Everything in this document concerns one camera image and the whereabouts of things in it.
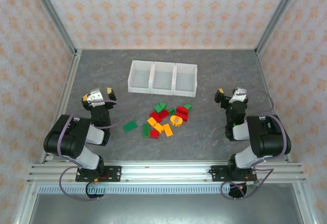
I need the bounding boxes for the yellow ring lego piece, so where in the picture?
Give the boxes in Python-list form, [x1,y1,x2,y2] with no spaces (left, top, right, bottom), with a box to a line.
[170,115,183,127]

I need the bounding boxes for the flat green lego plate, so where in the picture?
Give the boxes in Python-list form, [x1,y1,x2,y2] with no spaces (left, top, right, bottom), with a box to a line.
[123,121,138,132]

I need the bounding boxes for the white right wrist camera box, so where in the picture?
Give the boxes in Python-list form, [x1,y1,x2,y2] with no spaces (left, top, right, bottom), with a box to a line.
[228,87,248,104]

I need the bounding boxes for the aluminium side rail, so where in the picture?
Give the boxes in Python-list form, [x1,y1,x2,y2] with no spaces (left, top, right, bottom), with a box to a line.
[39,49,83,164]
[255,49,292,164]

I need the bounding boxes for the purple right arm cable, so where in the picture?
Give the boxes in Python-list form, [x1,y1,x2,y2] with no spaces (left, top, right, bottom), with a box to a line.
[221,89,288,200]

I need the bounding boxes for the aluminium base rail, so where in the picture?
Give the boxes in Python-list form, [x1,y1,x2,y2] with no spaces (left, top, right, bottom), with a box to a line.
[27,161,307,185]

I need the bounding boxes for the grey slotted cable duct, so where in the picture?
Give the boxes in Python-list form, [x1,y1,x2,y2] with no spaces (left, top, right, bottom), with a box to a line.
[37,184,232,194]

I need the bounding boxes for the aluminium frame post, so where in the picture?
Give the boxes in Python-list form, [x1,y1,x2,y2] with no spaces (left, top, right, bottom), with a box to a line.
[27,0,79,56]
[255,0,306,56]

